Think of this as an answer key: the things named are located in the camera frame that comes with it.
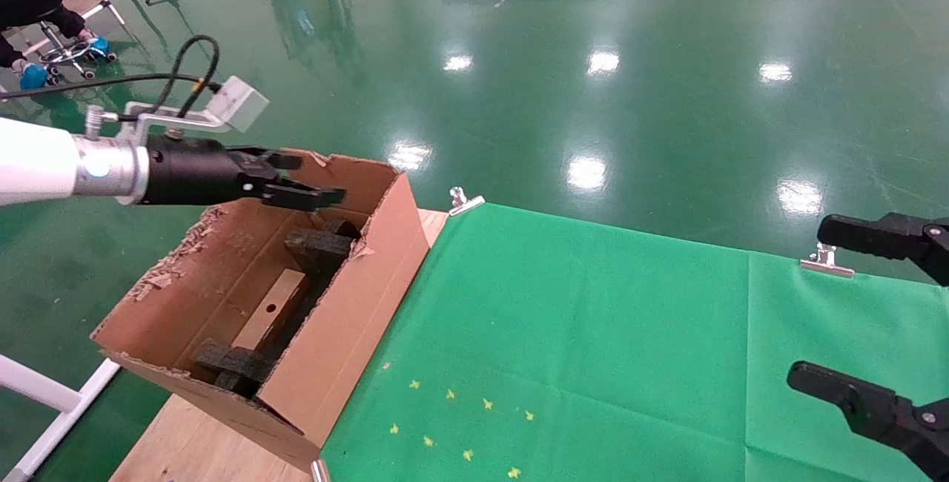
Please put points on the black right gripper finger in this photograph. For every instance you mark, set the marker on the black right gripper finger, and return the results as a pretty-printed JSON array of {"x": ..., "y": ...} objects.
[
  {"x": 882, "y": 415},
  {"x": 890, "y": 237}
]

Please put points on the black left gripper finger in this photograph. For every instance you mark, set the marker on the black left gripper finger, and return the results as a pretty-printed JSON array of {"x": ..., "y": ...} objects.
[
  {"x": 274, "y": 160},
  {"x": 304, "y": 197}
]

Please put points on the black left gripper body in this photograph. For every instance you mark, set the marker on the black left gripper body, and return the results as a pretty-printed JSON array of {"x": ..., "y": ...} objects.
[{"x": 193, "y": 170}]

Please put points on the brown cardboard sheet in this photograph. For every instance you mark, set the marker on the brown cardboard sheet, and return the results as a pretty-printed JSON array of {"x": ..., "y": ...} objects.
[{"x": 270, "y": 311}]

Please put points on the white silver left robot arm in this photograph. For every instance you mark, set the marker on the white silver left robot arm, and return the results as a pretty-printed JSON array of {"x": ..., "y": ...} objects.
[{"x": 37, "y": 159}]

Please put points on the large open cardboard carton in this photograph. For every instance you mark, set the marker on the large open cardboard carton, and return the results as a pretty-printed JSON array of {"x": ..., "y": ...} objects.
[{"x": 348, "y": 334}]

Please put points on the metal binder clip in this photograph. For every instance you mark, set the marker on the metal binder clip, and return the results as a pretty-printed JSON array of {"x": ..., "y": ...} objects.
[
  {"x": 465, "y": 205},
  {"x": 319, "y": 471},
  {"x": 824, "y": 265}
]

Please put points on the blue shoe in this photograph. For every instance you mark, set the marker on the blue shoe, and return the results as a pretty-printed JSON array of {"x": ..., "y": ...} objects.
[
  {"x": 98, "y": 44},
  {"x": 33, "y": 78}
]

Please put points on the wheeled stool base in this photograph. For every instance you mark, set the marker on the wheeled stool base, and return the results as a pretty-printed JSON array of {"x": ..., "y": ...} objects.
[{"x": 70, "y": 55}]

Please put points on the green table cloth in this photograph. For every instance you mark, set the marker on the green table cloth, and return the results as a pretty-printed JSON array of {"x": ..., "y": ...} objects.
[{"x": 630, "y": 356}]

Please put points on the silver camera mount bracket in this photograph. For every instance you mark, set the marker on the silver camera mount bracket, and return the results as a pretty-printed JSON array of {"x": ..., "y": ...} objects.
[{"x": 170, "y": 120}]

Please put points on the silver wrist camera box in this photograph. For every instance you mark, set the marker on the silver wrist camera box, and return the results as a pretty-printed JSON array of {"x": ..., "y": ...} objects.
[{"x": 237, "y": 104}]

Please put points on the white metal frame tube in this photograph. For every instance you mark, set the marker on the white metal frame tube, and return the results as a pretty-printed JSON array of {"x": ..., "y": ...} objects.
[{"x": 44, "y": 393}]

